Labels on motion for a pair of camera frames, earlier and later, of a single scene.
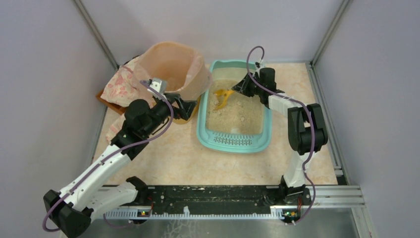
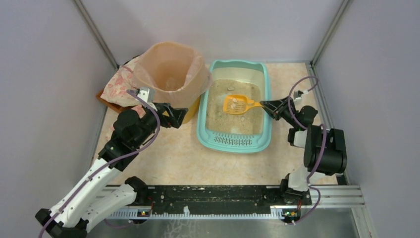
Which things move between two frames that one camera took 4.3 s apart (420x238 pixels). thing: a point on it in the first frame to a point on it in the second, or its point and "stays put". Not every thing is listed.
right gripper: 248,83 to 281,109
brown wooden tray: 119,109 stays put
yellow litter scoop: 221,96 to 238,104
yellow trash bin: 184,122 stays put
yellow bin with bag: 184,69 stays put
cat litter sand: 240,114 stays put
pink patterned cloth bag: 124,88 stays put
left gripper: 177,102 to 163,111
